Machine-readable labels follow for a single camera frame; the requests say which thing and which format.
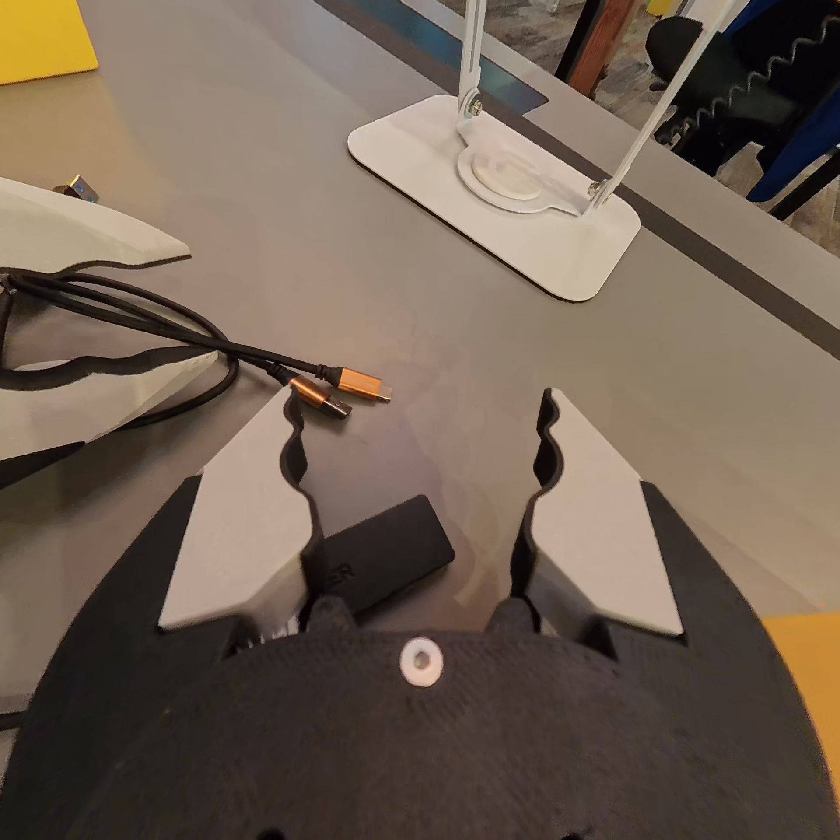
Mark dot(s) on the black office chair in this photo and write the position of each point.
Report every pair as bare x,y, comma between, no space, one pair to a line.
695,59

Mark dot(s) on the black usb hub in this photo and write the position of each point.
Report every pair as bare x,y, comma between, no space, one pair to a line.
387,544

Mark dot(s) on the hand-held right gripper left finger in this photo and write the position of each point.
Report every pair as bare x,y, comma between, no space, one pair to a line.
243,525

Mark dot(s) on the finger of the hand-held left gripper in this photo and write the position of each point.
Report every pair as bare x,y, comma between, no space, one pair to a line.
65,229
79,400

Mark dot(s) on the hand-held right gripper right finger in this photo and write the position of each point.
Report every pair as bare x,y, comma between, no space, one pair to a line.
604,525

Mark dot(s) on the brown wooden post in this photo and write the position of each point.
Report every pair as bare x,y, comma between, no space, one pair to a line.
600,46

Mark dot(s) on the white desk stand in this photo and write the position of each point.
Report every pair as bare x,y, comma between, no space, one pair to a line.
420,151

